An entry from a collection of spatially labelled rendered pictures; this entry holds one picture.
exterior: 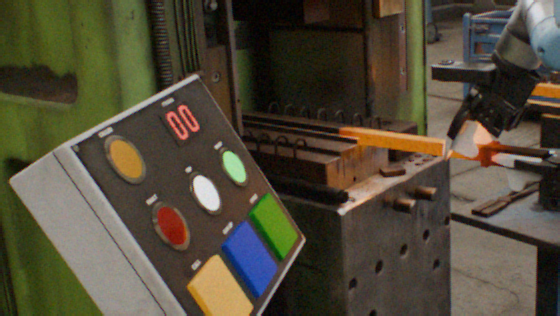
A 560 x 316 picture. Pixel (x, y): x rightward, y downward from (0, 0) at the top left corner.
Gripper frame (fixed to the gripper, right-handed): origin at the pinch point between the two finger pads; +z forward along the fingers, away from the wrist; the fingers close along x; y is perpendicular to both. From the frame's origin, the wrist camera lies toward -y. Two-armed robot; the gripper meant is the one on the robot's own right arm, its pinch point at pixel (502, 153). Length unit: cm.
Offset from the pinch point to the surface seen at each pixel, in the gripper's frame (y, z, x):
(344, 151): 1.5, 27.6, -6.7
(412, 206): 12.7, 17.8, 0.2
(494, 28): 36, 177, 365
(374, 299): 29.5, 22.0, -7.5
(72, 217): -12, 11, -73
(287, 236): 1.2, 10.7, -42.6
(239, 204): -5, 13, -49
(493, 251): 100, 81, 164
